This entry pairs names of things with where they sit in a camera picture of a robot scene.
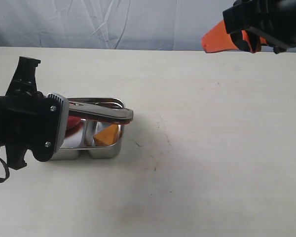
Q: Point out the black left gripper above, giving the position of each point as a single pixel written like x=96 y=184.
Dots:
x=17 y=107

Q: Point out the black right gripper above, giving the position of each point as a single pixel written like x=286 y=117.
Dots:
x=251 y=24

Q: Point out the red toy sausage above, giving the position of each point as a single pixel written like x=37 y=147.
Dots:
x=72 y=122

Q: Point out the stainless steel lunch box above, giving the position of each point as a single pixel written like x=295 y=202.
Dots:
x=79 y=140

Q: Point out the dark transparent box lid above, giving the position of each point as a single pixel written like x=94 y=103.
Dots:
x=109 y=110

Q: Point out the yellow toy cheese wedge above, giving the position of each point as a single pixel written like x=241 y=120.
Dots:
x=107 y=136

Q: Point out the grey-blue backdrop cloth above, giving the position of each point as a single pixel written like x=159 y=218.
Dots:
x=110 y=24

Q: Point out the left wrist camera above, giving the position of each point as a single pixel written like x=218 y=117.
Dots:
x=50 y=126

